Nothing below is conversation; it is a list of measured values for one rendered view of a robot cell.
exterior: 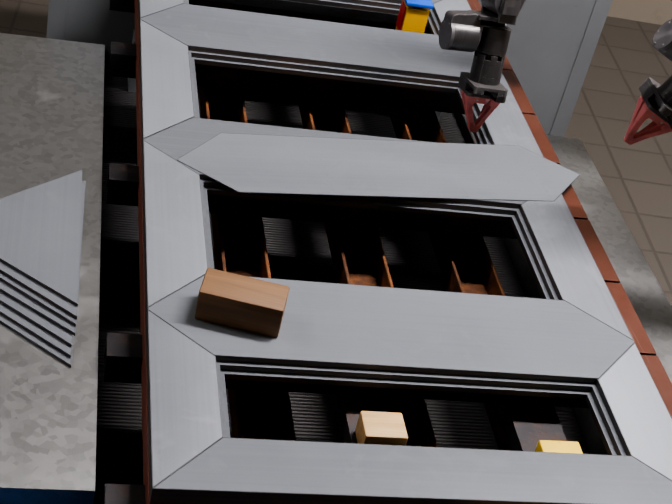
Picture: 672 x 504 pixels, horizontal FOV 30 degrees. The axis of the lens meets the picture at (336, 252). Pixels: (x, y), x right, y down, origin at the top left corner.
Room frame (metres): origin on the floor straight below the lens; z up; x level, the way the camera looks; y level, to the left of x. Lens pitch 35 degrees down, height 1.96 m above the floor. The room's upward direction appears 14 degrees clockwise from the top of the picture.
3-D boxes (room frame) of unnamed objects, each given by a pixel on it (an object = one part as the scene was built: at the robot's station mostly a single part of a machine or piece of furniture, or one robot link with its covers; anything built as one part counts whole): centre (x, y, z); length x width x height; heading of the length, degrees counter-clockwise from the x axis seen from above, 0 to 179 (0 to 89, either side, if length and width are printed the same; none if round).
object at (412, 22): (2.53, -0.04, 0.78); 0.05 x 0.05 x 0.19; 16
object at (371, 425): (1.27, -0.12, 0.79); 0.06 x 0.05 x 0.04; 106
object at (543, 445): (1.30, -0.37, 0.79); 0.06 x 0.05 x 0.04; 106
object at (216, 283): (1.39, 0.11, 0.87); 0.12 x 0.06 x 0.05; 91
